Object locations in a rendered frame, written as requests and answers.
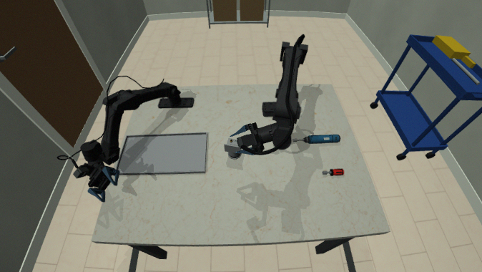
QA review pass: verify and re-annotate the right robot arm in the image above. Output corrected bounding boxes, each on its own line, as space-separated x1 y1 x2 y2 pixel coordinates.
80 82 194 166

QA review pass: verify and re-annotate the dark blue nut driver barrel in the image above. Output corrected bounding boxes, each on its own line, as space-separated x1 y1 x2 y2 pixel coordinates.
292 135 340 144

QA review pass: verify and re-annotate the dark grey cylinder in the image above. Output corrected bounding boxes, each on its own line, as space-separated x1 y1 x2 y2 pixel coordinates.
228 152 242 160

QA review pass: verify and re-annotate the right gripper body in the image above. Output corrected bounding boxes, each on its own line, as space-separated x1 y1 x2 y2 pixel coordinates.
79 163 111 190

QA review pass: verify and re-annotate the grey metal bracket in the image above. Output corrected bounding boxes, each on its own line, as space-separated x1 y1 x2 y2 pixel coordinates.
224 138 242 153

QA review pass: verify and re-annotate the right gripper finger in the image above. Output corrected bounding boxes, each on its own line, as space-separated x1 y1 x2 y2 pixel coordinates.
102 167 120 186
88 188 105 202

